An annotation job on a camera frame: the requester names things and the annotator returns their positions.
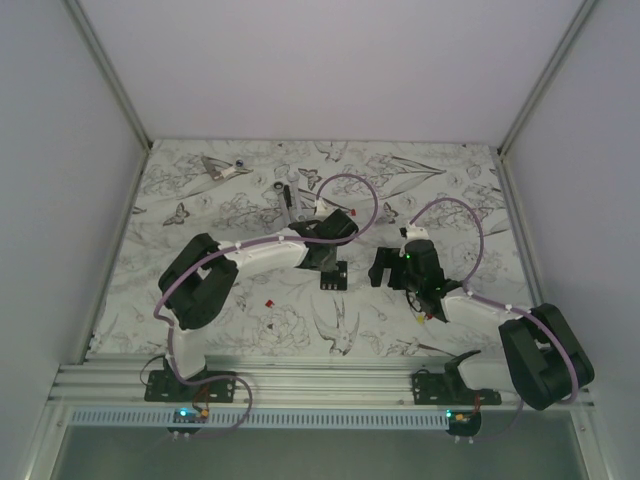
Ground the black fuse box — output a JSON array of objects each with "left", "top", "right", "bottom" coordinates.
[{"left": 320, "top": 261, "right": 348, "bottom": 291}]

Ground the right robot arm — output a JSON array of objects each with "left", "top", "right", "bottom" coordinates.
[{"left": 368, "top": 239, "right": 595, "bottom": 411}]

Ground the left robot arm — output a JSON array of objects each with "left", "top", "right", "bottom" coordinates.
[{"left": 154, "top": 209, "right": 359, "bottom": 402}]

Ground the silver ratchet wrench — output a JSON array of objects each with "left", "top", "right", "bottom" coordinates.
[{"left": 272, "top": 181, "right": 296, "bottom": 225}]

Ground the floral patterned mat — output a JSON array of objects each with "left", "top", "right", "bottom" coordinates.
[{"left": 89, "top": 139, "right": 531, "bottom": 358}]

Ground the right controller board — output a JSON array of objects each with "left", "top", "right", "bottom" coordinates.
[{"left": 446, "top": 410, "right": 482, "bottom": 437}]

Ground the controller board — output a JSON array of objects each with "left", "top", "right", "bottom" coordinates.
[
  {"left": 446, "top": 410, "right": 482, "bottom": 437},
  {"left": 173, "top": 407, "right": 208, "bottom": 425}
]

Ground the left controller board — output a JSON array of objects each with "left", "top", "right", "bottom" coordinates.
[{"left": 173, "top": 407, "right": 208, "bottom": 425}]

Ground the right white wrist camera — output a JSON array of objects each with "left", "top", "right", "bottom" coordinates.
[{"left": 400, "top": 224, "right": 430, "bottom": 243}]

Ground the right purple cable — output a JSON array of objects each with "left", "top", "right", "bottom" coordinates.
[{"left": 402, "top": 198, "right": 581, "bottom": 444}]

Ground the purple cable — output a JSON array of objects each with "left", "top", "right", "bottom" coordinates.
[
  {"left": 402, "top": 198, "right": 581, "bottom": 444},
  {"left": 153, "top": 173, "right": 379, "bottom": 439}
]

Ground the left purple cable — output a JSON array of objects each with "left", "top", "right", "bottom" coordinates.
[{"left": 153, "top": 173, "right": 379, "bottom": 439}]

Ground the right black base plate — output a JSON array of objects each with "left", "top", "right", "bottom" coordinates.
[{"left": 411, "top": 369, "right": 502, "bottom": 406}]

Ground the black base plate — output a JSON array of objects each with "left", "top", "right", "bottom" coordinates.
[
  {"left": 411, "top": 369, "right": 502, "bottom": 406},
  {"left": 144, "top": 359, "right": 236, "bottom": 403}
]

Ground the aluminium rail frame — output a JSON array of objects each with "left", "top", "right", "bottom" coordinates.
[{"left": 48, "top": 354, "right": 445, "bottom": 409}]

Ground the white slotted cable duct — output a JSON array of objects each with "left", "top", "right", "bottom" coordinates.
[{"left": 68, "top": 407, "right": 448, "bottom": 431}]

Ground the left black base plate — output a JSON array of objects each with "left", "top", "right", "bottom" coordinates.
[{"left": 144, "top": 359, "right": 236, "bottom": 403}]

